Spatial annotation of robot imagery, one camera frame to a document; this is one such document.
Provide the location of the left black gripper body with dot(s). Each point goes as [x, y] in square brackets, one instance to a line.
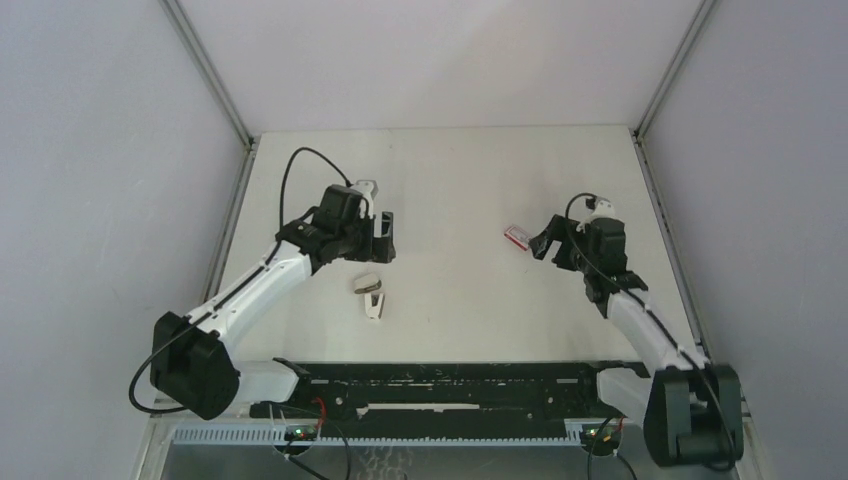
[356, 239]

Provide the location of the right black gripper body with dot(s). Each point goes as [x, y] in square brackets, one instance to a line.
[568, 256]

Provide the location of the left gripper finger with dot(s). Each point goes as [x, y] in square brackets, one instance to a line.
[384, 225]
[383, 249]

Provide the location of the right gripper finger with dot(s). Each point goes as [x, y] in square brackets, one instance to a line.
[540, 244]
[557, 226]

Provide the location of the red white staple box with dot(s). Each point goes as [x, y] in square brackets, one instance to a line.
[518, 236]

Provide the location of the beige mini stapler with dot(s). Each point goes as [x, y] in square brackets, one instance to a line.
[366, 283]

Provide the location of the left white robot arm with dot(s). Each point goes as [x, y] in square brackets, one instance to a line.
[190, 360]

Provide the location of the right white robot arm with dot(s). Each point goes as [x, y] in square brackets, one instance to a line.
[689, 408]

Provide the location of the right green circuit board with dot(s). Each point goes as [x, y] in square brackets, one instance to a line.
[605, 436]

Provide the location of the green circuit board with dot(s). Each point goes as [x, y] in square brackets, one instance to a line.
[605, 436]
[301, 434]

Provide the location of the left green circuit board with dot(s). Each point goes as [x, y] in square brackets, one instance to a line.
[301, 434]

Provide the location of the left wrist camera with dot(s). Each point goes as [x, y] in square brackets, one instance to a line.
[368, 190]

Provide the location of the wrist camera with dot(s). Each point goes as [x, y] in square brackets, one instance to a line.
[368, 190]
[599, 208]

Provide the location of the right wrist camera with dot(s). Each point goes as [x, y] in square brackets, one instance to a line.
[599, 208]

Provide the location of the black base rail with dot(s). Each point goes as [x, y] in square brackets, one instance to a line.
[481, 400]

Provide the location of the left aluminium frame post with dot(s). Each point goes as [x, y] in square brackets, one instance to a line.
[178, 16]

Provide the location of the aluminium frame post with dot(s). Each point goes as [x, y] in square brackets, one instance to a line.
[178, 16]
[640, 139]

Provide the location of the right aluminium frame post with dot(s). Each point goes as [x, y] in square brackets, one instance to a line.
[640, 139]

